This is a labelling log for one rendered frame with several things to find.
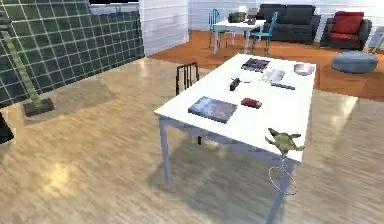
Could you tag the grey blue book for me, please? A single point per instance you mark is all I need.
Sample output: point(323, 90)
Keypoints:
point(212, 108)

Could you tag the black slatted chair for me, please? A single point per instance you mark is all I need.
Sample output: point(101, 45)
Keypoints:
point(186, 76)

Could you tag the black remote control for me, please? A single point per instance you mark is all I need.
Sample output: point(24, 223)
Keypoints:
point(234, 83)

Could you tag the small red object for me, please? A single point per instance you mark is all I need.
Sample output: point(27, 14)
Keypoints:
point(251, 102)

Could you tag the large white table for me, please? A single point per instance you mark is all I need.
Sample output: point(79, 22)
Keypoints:
point(266, 116)

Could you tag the dark purple book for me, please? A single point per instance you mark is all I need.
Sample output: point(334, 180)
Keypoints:
point(255, 64)

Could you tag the pale grey magazine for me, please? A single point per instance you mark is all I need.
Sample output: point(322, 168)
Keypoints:
point(273, 75)

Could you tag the blue grey pen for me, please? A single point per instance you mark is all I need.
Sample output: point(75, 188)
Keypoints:
point(282, 86)

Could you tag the teal chair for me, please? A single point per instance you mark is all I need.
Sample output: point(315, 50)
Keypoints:
point(214, 18)
point(266, 33)

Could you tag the green turtle figure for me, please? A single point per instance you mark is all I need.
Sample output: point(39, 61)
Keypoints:
point(284, 141)

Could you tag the small white table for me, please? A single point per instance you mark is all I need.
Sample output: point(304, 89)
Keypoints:
point(237, 26)

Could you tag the dark grey bag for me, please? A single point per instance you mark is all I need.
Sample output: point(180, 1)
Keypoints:
point(236, 17)

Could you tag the grey laptop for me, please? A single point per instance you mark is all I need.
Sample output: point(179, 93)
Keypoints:
point(252, 15)

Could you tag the grey round plate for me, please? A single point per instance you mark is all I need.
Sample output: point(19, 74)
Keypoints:
point(303, 69)

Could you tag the window with white sill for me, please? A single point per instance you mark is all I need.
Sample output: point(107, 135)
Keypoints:
point(114, 6)

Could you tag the dark grey sofa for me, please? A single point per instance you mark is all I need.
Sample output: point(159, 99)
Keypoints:
point(293, 23)

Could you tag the grey round pouf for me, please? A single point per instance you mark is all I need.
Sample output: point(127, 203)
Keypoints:
point(354, 62)

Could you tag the dark armchair with red cushions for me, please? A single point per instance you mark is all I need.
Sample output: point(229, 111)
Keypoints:
point(346, 30)

